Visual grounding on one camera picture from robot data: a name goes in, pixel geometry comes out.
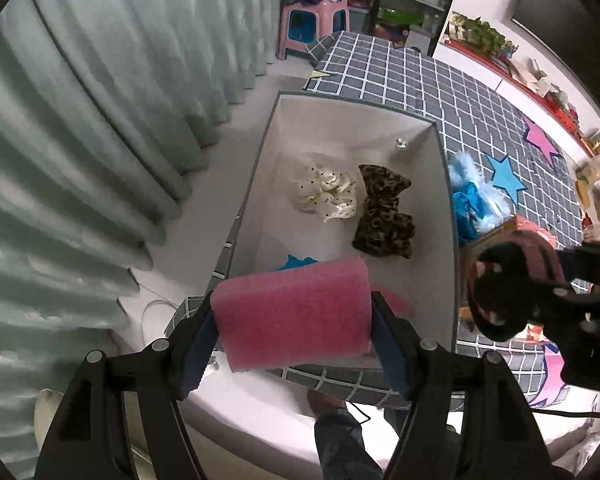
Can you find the brown shoe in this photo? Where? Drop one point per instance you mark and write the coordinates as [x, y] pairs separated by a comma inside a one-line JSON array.
[[325, 400]]

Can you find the red sill runner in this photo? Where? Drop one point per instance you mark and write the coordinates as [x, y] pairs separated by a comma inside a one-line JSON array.
[[530, 92]]

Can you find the glass display cabinet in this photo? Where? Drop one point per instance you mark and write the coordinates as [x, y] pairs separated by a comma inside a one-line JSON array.
[[405, 5]]

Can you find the pale green curtain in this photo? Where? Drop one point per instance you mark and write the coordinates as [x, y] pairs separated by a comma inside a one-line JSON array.
[[105, 110]]

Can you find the white red floral tissue box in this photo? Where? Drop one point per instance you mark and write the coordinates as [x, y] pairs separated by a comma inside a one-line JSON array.
[[535, 332]]

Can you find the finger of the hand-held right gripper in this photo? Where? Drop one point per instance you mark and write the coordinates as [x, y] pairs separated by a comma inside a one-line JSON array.
[[575, 305], [595, 265]]

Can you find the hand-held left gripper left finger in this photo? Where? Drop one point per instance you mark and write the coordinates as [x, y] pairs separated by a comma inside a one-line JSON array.
[[200, 350]]

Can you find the pink sock with black lining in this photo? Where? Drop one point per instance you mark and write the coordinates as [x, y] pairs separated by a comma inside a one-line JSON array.
[[535, 245]]

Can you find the pink plastic stool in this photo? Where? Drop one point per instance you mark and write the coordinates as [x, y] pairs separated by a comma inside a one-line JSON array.
[[312, 25]]

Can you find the small yellow piece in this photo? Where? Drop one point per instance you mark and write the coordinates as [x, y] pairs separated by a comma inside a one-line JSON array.
[[317, 74]]

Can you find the light blue fluffy puff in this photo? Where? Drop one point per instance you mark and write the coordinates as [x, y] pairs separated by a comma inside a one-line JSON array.
[[465, 170]]

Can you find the bright blue cloth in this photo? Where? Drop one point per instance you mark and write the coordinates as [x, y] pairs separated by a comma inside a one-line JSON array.
[[295, 261]]

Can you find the pink foam sponge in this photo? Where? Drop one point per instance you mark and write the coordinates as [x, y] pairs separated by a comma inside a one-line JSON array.
[[295, 320]]

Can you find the grey white fabric storage box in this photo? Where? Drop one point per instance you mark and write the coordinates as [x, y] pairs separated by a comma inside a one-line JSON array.
[[350, 125]]

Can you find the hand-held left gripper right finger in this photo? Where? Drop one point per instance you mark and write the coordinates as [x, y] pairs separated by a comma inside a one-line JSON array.
[[390, 340]]

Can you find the grey checked star blanket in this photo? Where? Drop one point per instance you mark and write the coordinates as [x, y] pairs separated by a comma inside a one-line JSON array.
[[430, 90]]

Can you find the pink red carton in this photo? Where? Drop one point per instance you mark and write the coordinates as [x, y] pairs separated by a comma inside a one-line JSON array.
[[497, 230]]

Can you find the row of windowsill goods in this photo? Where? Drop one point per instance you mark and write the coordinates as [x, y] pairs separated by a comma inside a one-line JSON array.
[[545, 85]]

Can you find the white polka dot scrunchie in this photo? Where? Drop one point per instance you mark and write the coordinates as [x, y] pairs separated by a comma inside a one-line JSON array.
[[325, 192]]

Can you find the leopard print bow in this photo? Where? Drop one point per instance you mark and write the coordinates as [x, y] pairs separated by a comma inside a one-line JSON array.
[[382, 220]]

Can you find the person's jeans leg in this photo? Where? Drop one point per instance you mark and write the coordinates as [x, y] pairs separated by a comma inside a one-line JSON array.
[[345, 442]]

